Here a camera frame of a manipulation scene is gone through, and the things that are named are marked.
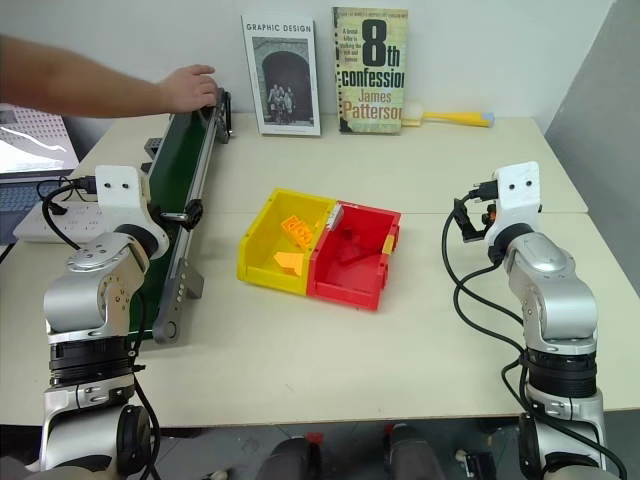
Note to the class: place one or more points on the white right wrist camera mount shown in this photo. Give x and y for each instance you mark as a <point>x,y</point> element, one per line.
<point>517,200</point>

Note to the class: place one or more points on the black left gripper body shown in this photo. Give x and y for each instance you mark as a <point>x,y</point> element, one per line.
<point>172,217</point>

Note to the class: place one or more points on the orange studded building block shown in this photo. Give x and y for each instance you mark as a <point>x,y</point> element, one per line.
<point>298,231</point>

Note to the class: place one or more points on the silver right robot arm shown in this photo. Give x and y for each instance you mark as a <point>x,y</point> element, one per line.
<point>555,290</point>

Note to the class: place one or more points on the dark rounded shape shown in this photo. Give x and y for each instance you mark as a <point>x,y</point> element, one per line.
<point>412,452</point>
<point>295,457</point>

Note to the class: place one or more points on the red plastic bin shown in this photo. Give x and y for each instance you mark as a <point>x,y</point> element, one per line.
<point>360,280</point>

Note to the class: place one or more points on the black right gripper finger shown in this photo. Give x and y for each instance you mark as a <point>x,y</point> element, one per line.
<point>462,201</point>
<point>464,235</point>

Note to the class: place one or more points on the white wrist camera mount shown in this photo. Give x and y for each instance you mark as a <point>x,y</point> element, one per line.
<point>120,192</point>
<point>517,200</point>

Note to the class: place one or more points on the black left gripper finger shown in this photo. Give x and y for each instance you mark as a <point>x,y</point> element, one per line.
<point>191,221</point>
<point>195,206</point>

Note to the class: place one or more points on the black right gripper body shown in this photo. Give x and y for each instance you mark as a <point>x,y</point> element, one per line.
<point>487,217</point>

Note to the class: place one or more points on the green conveyor belt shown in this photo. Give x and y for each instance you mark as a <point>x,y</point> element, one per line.
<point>180,165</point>

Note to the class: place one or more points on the orange wedge block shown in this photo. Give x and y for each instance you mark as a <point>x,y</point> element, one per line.
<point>290,262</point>

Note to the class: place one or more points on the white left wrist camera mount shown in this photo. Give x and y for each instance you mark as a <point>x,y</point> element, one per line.
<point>120,192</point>

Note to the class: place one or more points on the person's bare hand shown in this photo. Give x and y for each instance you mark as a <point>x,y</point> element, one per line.
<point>192,92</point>

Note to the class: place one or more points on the yellow plastic bin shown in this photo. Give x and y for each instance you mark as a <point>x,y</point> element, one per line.
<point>265,250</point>

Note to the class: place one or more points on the white graphic design book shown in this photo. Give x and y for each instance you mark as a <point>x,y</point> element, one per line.
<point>285,80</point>

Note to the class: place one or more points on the white power strip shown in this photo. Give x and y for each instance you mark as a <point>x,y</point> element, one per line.
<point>70,220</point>

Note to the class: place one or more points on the person's bare forearm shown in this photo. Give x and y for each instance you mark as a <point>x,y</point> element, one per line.
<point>75,82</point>

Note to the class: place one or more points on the grey laptop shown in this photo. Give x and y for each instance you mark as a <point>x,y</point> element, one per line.
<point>30,150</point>

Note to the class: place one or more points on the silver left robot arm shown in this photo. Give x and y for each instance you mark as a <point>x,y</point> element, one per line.
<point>75,295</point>

